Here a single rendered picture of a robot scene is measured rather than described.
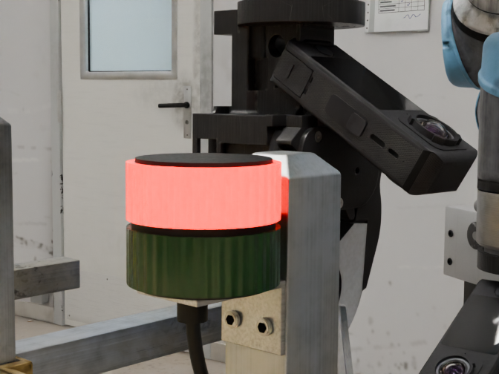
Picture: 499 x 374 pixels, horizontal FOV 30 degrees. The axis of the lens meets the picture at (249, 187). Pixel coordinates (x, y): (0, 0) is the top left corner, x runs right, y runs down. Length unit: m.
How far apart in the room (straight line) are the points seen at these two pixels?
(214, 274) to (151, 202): 0.03
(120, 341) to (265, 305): 0.34
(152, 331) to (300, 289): 0.36
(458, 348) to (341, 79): 0.23
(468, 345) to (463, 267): 0.56
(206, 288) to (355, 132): 0.16
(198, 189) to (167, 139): 3.68
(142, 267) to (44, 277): 0.63
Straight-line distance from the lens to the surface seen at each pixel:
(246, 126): 0.51
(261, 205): 0.34
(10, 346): 0.60
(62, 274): 0.98
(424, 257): 3.37
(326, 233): 0.39
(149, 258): 0.34
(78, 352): 0.69
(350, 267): 0.53
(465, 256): 1.18
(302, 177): 0.38
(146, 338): 0.73
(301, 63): 0.49
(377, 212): 0.55
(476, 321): 0.65
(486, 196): 0.66
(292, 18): 0.49
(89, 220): 4.38
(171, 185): 0.33
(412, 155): 0.45
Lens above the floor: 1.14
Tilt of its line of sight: 6 degrees down
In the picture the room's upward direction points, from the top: straight up
